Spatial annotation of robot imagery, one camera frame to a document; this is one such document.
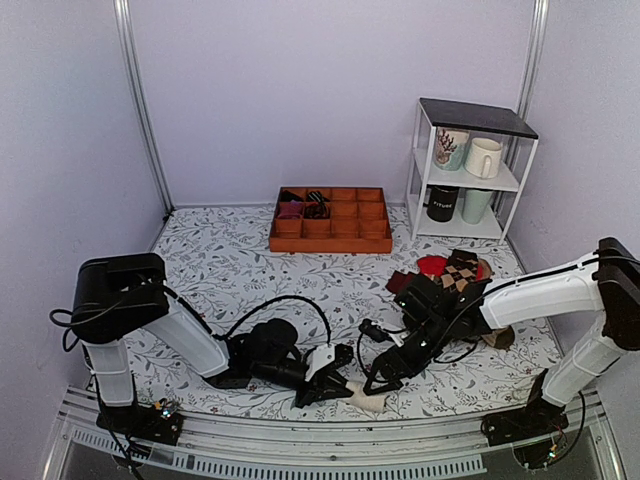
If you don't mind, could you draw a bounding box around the wooden compartment tray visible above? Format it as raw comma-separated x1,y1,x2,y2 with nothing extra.
269,187,393,254

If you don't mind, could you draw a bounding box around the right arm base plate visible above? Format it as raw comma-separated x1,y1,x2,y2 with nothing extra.
480,406,569,446

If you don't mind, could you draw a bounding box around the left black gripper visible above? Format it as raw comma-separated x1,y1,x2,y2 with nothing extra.
252,360,351,412

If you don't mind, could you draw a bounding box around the red sock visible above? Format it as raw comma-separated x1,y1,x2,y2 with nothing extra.
416,254,485,281

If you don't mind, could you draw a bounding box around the floral pattern mug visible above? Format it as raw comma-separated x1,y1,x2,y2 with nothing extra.
434,127,470,171

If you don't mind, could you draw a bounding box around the white ceramic mug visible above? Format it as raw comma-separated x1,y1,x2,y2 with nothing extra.
464,137,502,179

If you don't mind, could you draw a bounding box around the floral tablecloth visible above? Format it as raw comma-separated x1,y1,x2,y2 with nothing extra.
126,206,560,401

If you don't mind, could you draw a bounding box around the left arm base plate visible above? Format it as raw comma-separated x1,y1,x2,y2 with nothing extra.
96,399,184,446

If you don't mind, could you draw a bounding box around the right aluminium corner post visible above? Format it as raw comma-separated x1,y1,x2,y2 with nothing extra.
516,0,550,120

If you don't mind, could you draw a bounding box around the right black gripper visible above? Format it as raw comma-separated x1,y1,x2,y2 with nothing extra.
365,315,452,397

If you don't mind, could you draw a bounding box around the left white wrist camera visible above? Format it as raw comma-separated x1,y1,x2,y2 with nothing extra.
305,344,335,382

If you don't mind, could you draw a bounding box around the black mug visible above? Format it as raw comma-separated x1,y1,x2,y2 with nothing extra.
426,185,459,223

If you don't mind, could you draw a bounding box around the left aluminium corner post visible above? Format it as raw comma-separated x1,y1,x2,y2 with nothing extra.
113,0,175,217

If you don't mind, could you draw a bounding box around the cream and brown sock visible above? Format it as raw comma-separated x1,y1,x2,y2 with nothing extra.
346,381,387,413

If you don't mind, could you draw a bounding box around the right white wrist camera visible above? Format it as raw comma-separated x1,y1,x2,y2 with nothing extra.
359,319,407,347

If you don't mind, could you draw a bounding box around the pale green cup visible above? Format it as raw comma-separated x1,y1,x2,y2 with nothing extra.
461,189,494,225

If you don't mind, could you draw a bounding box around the magenta rolled sock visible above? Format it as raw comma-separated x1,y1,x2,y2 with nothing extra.
276,200,305,219

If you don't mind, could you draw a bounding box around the dark rolled sock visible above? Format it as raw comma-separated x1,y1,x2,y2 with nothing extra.
279,190,304,202

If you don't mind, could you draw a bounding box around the black striped rolled sock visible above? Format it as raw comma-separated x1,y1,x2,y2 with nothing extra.
304,190,330,219

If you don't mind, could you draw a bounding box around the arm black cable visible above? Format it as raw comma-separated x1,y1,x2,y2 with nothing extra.
209,294,333,347
355,279,521,384

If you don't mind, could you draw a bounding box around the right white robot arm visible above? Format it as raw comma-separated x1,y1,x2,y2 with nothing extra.
364,237,639,436

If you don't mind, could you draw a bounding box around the brown argyle sock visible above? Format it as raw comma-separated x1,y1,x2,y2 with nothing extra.
434,249,493,293

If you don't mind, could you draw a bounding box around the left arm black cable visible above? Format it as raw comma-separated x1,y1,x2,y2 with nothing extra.
209,294,333,347

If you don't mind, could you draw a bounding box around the white metal shelf rack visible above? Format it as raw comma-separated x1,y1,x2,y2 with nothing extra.
406,98,539,243

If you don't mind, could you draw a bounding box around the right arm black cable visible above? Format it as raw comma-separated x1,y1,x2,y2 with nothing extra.
355,279,521,384

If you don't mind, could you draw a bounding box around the aluminium corner post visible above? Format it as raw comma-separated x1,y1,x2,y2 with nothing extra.
113,0,175,217
516,0,550,120

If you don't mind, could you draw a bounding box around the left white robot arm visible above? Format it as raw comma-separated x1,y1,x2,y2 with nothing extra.
63,253,353,434

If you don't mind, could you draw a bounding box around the striped maroon sock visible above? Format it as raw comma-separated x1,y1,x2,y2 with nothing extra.
385,271,416,295

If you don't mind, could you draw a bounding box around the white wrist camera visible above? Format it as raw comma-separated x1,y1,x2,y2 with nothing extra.
305,344,335,382
359,319,407,347

